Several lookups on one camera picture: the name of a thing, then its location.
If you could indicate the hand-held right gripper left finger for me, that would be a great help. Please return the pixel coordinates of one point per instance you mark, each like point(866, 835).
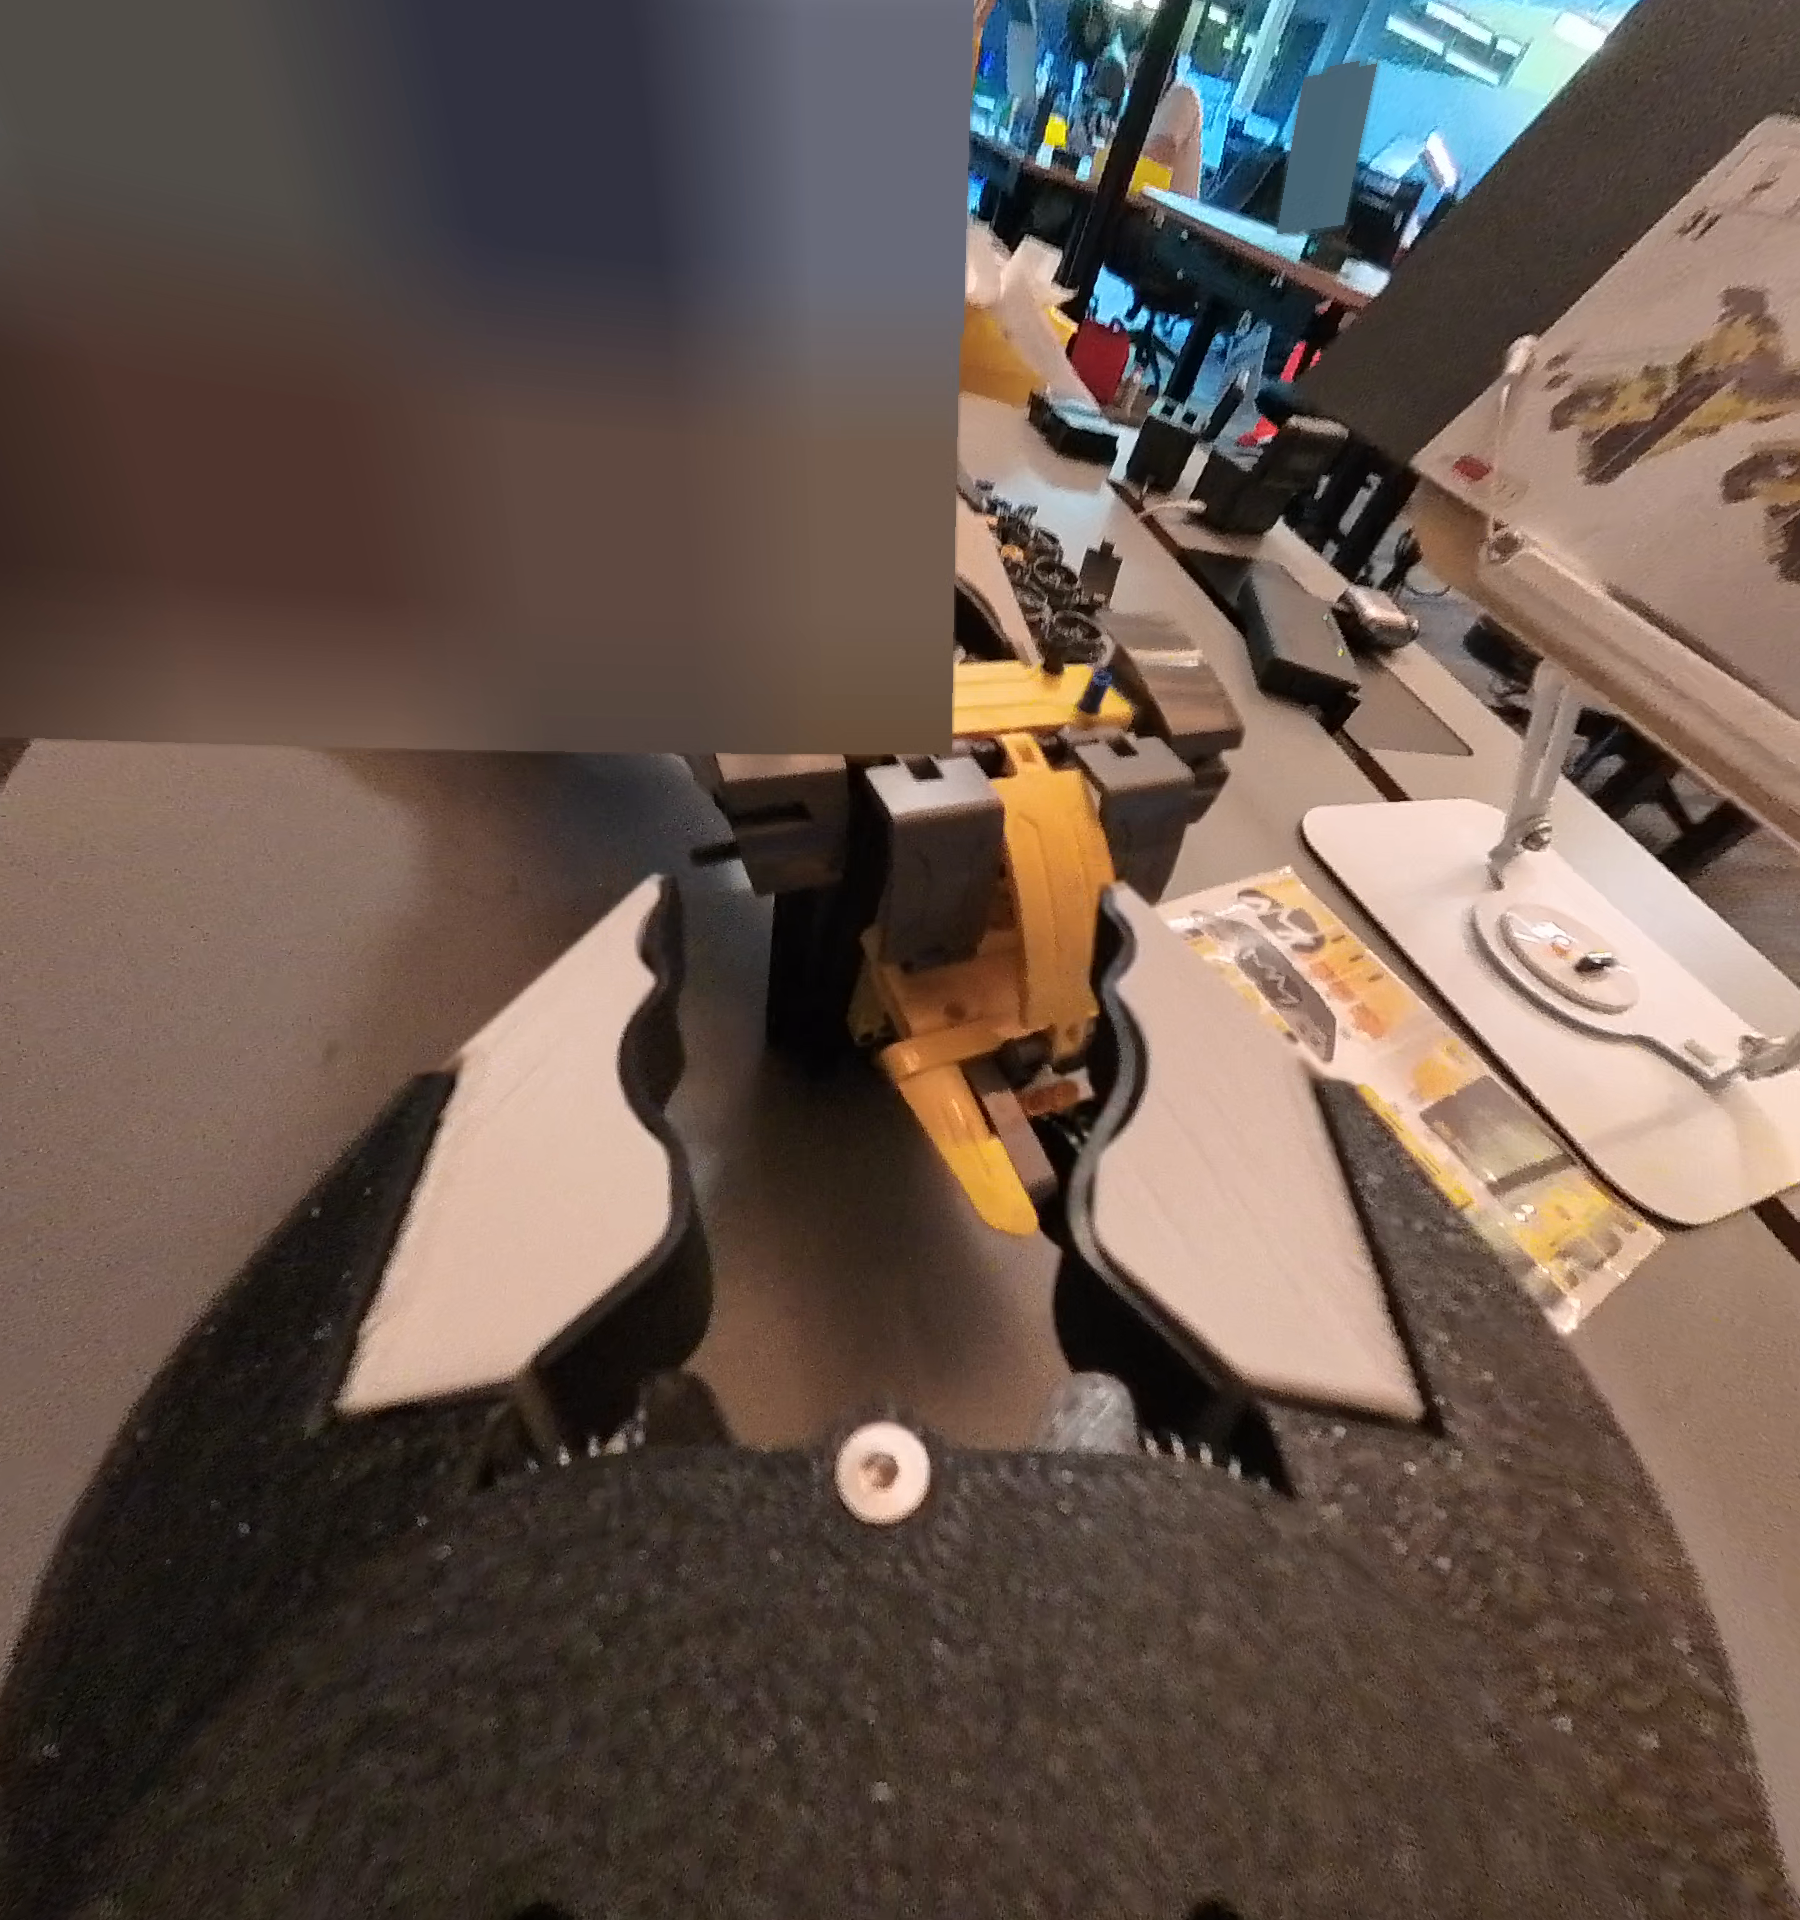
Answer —
point(524, 1200)

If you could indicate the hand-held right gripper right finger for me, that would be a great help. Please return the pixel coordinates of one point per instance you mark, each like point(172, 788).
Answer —
point(1230, 1200)

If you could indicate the yellow toy brick model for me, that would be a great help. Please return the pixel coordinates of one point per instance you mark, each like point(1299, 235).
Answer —
point(1051, 884)

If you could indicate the pile of toy brick parts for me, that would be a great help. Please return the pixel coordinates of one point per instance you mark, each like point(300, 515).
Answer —
point(1043, 578)

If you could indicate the yellow sticker sheet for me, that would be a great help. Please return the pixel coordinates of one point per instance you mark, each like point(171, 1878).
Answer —
point(1424, 1081)

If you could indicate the white book stand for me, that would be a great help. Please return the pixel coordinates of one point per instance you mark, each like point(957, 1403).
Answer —
point(1635, 1081)

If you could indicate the black power box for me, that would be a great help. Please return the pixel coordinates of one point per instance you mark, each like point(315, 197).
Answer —
point(1299, 638)

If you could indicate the silver rounded device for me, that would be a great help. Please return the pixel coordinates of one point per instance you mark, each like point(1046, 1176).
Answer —
point(1377, 619)

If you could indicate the black battery charger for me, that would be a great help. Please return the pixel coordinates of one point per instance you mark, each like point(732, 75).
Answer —
point(1274, 472)
point(1172, 447)

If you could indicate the long wooden table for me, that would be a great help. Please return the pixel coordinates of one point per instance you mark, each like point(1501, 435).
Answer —
point(1244, 225)

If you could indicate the instruction booklet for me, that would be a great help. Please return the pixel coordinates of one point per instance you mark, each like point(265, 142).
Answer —
point(1694, 301)

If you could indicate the black partition panel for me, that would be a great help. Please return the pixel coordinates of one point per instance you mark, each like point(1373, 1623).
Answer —
point(1514, 195)

